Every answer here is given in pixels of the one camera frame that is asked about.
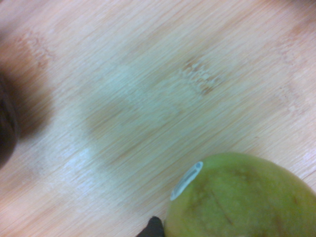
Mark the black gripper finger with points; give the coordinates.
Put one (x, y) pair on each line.
(153, 228)

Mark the green apple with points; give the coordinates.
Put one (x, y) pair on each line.
(247, 202)

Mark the light bamboo tray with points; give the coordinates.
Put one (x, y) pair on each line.
(148, 86)

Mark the black toy fruit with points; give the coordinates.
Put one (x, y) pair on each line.
(7, 128)

